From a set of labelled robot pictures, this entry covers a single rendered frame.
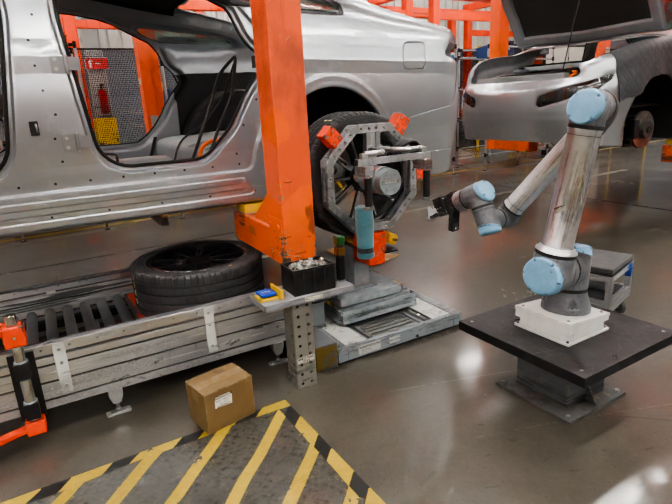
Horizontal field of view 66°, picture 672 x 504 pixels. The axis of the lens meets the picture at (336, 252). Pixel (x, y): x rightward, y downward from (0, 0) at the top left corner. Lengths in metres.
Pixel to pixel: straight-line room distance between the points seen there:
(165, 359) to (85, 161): 0.97
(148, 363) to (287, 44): 1.47
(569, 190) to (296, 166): 1.11
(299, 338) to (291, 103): 1.02
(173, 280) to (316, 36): 1.47
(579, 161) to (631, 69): 3.09
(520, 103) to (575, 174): 3.10
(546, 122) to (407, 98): 1.92
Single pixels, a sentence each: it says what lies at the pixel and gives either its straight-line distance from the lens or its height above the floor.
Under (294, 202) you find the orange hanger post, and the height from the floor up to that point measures 0.81.
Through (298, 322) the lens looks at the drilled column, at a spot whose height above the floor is 0.32.
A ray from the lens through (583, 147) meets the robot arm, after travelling 1.99.
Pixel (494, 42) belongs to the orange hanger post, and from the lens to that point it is 7.10.
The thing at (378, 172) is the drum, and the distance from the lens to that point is 2.54.
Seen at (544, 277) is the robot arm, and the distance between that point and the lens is 2.05.
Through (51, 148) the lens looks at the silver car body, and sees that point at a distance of 2.64.
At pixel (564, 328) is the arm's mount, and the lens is 2.18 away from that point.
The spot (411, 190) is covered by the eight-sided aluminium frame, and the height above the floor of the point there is 0.76.
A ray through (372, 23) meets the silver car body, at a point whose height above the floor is 1.64.
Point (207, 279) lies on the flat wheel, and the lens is 2.48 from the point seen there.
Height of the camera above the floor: 1.25
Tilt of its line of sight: 16 degrees down
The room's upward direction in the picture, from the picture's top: 3 degrees counter-clockwise
